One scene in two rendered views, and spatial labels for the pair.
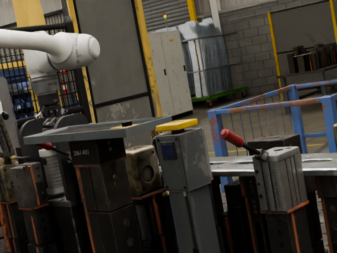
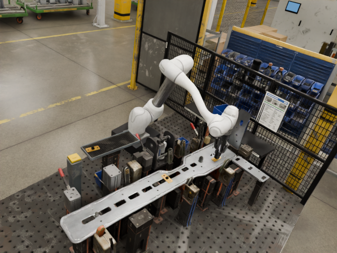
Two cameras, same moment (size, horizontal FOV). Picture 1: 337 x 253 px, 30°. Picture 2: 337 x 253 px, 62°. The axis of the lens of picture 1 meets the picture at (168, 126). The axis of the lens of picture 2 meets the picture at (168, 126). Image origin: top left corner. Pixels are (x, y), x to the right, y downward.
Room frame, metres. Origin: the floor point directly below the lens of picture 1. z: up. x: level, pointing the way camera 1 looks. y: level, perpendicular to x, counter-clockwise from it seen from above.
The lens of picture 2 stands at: (1.70, -1.30, 2.32)
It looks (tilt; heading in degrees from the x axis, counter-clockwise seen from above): 33 degrees down; 87
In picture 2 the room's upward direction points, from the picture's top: 11 degrees clockwise
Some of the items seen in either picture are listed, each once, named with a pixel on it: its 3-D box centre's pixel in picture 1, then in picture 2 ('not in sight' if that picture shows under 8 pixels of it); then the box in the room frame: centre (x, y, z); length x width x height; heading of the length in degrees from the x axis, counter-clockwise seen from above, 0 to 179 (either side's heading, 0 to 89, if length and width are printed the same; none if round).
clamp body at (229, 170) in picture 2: not in sight; (222, 186); (2.25, 0.24, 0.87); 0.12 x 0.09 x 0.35; 135
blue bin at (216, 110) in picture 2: not in sight; (229, 119); (2.32, 0.86, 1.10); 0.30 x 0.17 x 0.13; 126
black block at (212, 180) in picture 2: not in sight; (206, 194); (2.13, 0.17, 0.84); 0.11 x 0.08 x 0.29; 135
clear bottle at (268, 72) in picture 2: not in sight; (266, 74); (2.53, 0.95, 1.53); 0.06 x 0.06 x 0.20
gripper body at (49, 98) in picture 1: (49, 106); (222, 137); (2.18, 0.39, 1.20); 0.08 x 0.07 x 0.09; 135
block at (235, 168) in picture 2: not in sight; (229, 181); (2.33, 0.35, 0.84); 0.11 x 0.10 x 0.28; 135
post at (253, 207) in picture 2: not in sight; (256, 192); (2.52, 0.27, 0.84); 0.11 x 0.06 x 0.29; 135
